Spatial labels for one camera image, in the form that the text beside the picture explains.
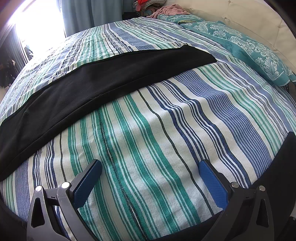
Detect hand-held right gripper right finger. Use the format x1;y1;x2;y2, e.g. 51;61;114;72
198;159;274;241

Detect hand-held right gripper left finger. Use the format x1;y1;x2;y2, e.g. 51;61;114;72
27;159;103;241

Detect black pants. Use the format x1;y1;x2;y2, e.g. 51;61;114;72
0;45;217;182

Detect striped bedspread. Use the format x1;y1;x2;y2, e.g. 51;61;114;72
0;17;296;241

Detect dark clutter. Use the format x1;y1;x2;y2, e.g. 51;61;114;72
0;45;34;89

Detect large teal patterned pillow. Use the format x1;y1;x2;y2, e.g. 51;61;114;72
179;21;296;87

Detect blue-grey curtain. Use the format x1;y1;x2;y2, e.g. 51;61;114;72
60;0;139;38

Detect small teal patterned pillow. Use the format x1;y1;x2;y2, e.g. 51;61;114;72
157;13;205;25

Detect cream tufted headboard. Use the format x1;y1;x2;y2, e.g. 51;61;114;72
172;0;296;78

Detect pink garment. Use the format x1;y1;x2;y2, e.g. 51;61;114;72
147;6;190;19

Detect pile of colourful clothes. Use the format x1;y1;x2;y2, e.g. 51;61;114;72
133;0;167;11

